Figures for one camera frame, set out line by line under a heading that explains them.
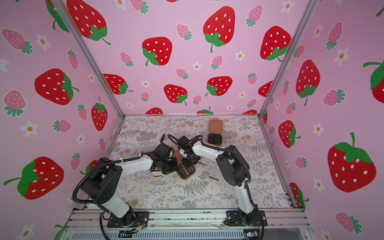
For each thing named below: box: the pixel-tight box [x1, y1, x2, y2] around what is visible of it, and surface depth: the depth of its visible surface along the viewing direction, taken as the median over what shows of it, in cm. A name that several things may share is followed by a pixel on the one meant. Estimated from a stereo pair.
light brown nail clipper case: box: [173, 150, 196, 180], surface depth 90 cm
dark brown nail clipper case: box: [208, 119, 223, 145], surface depth 113 cm
